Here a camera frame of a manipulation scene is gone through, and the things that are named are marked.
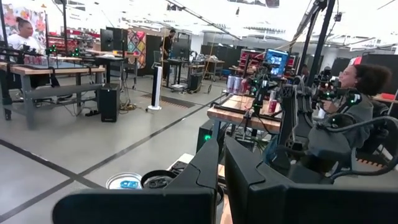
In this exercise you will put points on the colourful patterned panel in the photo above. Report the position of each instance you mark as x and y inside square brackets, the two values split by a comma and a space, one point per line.
[136, 46]

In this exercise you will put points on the black computer tower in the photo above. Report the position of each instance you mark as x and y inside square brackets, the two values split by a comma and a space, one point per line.
[109, 102]

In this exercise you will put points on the colourful floral poster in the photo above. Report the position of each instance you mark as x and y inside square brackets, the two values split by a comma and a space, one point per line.
[38, 23]

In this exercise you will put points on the black overhead rig post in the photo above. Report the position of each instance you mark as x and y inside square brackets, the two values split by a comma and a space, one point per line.
[320, 40]

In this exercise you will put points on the background silver can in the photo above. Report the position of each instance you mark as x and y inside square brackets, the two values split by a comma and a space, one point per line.
[230, 84]

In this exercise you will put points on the red storage bin rack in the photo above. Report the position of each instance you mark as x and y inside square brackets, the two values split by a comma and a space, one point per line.
[252, 57]

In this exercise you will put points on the black power strip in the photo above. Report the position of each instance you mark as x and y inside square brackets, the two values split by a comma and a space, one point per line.
[92, 113]

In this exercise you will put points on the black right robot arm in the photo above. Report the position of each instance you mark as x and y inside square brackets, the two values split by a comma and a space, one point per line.
[287, 124]

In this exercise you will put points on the wooden-top grey workbench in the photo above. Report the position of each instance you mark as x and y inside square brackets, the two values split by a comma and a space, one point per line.
[56, 70]

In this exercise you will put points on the monitor with blue screen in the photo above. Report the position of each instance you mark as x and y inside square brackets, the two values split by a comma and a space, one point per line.
[276, 62]

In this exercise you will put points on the blue silver beverage can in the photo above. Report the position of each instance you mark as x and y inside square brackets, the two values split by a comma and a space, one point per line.
[124, 183]

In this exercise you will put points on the striped floor mat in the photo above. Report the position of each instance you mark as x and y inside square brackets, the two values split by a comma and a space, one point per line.
[169, 101]

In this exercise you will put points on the wooden table black rails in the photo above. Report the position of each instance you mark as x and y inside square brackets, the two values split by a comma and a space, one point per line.
[233, 113]

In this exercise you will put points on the black computer monitor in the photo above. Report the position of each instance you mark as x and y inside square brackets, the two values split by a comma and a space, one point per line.
[120, 39]
[106, 40]

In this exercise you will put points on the black computer green light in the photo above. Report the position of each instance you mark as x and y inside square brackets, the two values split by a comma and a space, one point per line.
[205, 137]

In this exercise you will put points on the background black robot arm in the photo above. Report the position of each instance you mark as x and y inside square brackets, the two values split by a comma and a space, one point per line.
[52, 50]
[259, 93]
[18, 53]

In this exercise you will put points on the white tower fan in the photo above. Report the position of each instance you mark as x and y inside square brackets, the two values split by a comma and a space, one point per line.
[156, 87]

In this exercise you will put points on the person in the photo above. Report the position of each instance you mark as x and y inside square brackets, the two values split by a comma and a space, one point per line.
[168, 43]
[357, 93]
[23, 39]

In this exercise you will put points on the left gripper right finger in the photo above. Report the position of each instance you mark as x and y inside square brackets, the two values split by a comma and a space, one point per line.
[280, 205]

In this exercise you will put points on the black desk with monitor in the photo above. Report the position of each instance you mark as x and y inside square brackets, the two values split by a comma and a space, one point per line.
[177, 62]

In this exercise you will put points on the background red can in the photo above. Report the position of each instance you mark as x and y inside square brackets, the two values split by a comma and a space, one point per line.
[244, 86]
[272, 106]

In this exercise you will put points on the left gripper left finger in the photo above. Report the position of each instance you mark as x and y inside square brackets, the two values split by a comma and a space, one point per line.
[140, 205]

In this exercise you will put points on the black metal rig frame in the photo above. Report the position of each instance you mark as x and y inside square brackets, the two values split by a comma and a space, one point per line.
[64, 28]

